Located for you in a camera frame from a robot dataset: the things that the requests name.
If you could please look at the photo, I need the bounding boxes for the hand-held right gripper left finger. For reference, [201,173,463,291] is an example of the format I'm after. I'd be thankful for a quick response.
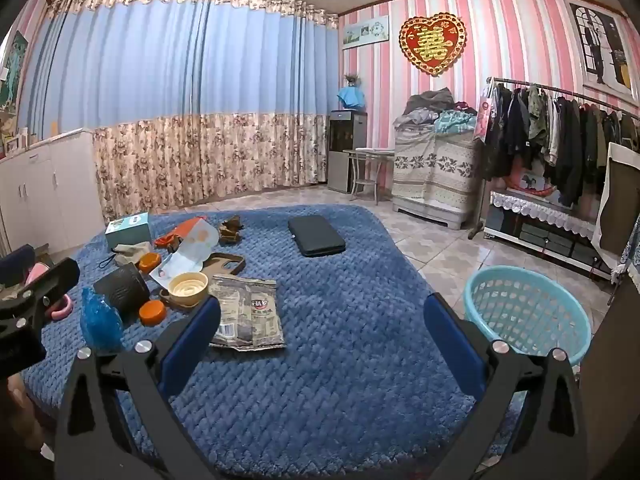
[52,294,236,480]

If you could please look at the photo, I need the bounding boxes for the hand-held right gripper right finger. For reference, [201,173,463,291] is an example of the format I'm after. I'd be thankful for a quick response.
[405,291,591,480]

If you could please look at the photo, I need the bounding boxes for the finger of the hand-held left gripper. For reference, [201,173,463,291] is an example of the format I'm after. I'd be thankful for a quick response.
[0,245,37,287]
[17,257,82,307]

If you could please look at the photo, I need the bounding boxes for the dark clothes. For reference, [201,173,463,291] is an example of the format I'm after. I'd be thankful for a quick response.
[93,261,151,318]

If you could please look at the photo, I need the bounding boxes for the light blue plastic basket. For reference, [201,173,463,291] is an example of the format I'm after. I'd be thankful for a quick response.
[462,265,593,367]

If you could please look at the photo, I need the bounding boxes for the orange plastic toy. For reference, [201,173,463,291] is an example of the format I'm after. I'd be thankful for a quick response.
[154,216,208,248]

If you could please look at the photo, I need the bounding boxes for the person's left hand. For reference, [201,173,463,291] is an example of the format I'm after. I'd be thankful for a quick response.
[0,374,55,461]

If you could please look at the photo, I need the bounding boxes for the beige paper bowl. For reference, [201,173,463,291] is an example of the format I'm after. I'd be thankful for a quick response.
[159,271,210,311]

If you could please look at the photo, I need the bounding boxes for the blue plastic bag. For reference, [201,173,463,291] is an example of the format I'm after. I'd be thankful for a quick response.
[80,287,125,353]

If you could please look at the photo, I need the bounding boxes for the white blue printed paper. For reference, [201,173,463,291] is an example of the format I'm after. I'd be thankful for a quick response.
[149,252,203,288]

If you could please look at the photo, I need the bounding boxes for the brown phone case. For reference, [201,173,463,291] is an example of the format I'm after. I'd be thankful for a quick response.
[202,252,246,277]

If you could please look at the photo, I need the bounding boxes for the white printed paper wrapper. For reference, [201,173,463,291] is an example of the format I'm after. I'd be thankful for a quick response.
[175,224,219,272]

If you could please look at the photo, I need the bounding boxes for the beige cloth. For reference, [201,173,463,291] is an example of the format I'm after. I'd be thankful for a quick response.
[112,241,152,267]

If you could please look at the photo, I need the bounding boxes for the teal tissue box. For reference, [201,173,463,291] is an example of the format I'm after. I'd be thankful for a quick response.
[105,212,152,252]

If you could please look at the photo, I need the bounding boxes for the brown pinecone item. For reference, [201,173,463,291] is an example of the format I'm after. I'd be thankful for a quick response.
[218,216,246,245]

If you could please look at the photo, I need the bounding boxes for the metal clothes rack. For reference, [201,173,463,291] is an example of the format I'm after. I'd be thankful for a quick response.
[467,76,640,241]

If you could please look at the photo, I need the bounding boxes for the blue plush blanket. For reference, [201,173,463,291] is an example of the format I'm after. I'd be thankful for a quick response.
[20,203,516,480]

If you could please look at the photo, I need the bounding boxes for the low white cabinet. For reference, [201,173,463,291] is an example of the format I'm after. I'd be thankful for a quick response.
[482,205,613,281]

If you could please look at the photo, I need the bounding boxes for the black zip case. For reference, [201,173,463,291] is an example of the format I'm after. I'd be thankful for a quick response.
[287,215,347,258]

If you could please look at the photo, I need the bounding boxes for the white lace cloth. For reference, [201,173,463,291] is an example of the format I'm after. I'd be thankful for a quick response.
[489,190,598,238]

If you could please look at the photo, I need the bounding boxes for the patterned cloth-covered cabinet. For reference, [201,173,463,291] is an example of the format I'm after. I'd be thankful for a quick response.
[391,120,483,231]

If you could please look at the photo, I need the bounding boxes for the red pink toy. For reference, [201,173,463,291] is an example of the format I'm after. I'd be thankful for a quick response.
[505,170,558,198]

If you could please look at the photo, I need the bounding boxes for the blue patterned cloth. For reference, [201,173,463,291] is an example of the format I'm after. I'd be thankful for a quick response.
[620,220,640,291]

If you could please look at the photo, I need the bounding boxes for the small folding table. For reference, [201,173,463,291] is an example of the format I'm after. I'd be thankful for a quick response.
[342,147,396,206]

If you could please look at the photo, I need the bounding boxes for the grey water dispenser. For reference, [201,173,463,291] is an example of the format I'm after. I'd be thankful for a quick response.
[326,108,368,194]

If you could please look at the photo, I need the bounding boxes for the brown cloth cover white trim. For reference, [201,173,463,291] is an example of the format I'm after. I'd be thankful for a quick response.
[592,142,640,273]

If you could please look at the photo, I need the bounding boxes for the pink hanging bag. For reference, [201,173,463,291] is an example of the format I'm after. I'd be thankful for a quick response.
[472,85,498,142]

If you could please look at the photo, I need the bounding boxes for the blue floral curtain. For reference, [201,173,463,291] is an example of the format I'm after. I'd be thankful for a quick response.
[17,0,341,221]

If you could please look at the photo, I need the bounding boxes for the pile of clothes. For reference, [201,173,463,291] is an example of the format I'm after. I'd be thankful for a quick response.
[392,86,478,135]

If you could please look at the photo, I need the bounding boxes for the row of hanging clothes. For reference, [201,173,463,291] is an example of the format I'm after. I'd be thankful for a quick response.
[482,82,640,206]

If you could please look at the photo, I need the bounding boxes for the blue cloth-covered bottle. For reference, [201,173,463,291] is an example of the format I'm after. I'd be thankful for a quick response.
[337,85,367,111]

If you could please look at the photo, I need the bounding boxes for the pink plastic ring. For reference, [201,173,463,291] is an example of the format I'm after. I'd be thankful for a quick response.
[27,264,75,322]

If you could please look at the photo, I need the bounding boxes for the white photo frame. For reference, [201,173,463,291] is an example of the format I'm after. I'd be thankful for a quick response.
[2,127,31,156]

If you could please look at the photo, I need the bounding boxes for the green wall painting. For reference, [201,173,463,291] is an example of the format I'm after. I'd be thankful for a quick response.
[0,30,31,111]

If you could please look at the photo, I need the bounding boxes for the red heart wall decoration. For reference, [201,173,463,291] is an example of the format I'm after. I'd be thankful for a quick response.
[398,11,467,77]

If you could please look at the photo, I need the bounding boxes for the landscape wall picture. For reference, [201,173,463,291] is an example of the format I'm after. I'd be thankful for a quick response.
[341,14,391,51]

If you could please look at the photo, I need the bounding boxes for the wall poster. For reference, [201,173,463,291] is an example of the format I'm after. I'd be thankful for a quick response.
[569,0,636,93]

